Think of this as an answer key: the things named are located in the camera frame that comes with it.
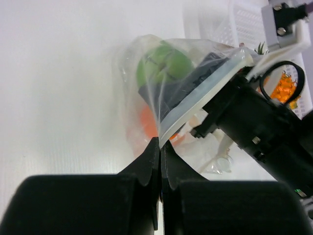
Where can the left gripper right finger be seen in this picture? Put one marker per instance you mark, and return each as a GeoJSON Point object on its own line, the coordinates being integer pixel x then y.
{"type": "Point", "coordinates": [193, 205]}

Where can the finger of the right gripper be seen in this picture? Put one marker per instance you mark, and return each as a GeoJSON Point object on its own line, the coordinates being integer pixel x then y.
{"type": "Point", "coordinates": [185, 93]}

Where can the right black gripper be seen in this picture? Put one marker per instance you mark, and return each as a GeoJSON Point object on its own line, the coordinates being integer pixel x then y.
{"type": "Point", "coordinates": [267, 130]}

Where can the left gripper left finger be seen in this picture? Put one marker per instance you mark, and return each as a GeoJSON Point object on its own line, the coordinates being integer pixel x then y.
{"type": "Point", "coordinates": [125, 203]}

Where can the clear polka dot zip bag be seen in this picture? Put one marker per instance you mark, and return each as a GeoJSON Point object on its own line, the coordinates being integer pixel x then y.
{"type": "Point", "coordinates": [206, 155]}

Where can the orange fake fruit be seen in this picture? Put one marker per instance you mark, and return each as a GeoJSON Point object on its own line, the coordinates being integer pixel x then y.
{"type": "Point", "coordinates": [149, 125]}

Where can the green fake watermelon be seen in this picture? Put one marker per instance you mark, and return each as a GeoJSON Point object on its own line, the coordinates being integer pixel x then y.
{"type": "Point", "coordinates": [163, 63]}

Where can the fake pineapple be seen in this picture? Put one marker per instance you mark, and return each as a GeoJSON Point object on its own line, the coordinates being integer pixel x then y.
{"type": "Point", "coordinates": [285, 87]}

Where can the white plastic basket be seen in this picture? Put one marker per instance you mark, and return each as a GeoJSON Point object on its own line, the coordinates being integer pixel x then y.
{"type": "Point", "coordinates": [230, 22]}

